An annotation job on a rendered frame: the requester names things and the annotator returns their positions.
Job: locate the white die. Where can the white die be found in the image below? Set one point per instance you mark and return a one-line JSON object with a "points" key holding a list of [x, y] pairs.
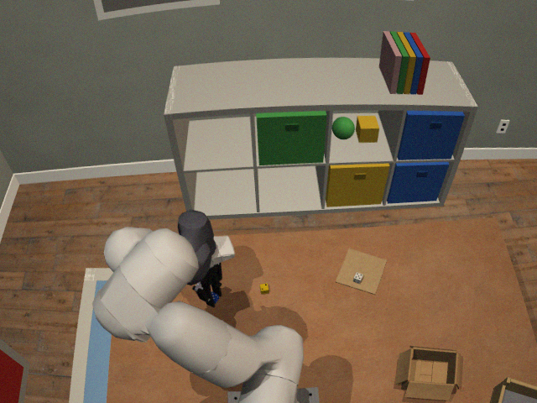
{"points": [[357, 278]]}

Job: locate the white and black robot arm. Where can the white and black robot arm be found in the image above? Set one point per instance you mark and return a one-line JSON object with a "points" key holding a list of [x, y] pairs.
{"points": [[138, 296]]}

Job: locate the tan flat mat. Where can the tan flat mat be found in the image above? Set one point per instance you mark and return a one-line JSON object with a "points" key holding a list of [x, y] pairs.
{"points": [[370, 266]]}

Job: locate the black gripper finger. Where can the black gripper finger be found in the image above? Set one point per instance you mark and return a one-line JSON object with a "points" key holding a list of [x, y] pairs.
{"points": [[204, 293], [215, 284]]}

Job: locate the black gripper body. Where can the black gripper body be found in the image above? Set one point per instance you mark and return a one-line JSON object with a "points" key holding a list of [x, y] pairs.
{"points": [[210, 273]]}

